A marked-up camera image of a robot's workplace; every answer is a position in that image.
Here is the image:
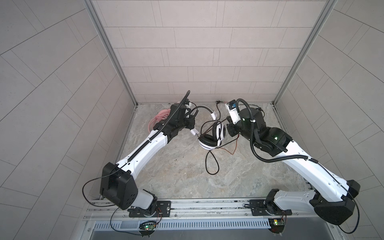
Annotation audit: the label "white black headphones with cable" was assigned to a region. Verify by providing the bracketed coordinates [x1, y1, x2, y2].
[192, 101, 240, 176]

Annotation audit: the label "pink headphones with cable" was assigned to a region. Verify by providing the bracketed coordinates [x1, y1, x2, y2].
[148, 109, 171, 133]

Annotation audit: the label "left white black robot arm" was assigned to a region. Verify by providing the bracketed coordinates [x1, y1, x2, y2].
[100, 91, 195, 216]

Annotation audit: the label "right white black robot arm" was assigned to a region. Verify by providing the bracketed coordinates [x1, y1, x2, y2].
[226, 99, 361, 226]

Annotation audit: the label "left green circuit board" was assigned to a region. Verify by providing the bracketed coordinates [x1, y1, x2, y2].
[139, 221, 157, 236]

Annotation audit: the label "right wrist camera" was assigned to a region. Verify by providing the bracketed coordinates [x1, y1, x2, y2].
[225, 100, 241, 125]

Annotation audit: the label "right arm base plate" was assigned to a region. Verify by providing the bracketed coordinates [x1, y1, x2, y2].
[244, 199, 292, 216]

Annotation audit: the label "aluminium mounting rail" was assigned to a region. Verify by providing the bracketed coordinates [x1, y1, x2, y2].
[83, 196, 335, 222]

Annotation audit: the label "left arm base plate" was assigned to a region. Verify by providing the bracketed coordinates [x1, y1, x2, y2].
[128, 201, 172, 218]

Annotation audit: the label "white slotted cable duct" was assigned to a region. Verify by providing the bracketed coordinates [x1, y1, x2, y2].
[94, 219, 271, 231]

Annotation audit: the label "left black power cable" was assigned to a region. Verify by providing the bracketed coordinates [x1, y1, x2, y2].
[81, 170, 157, 237]

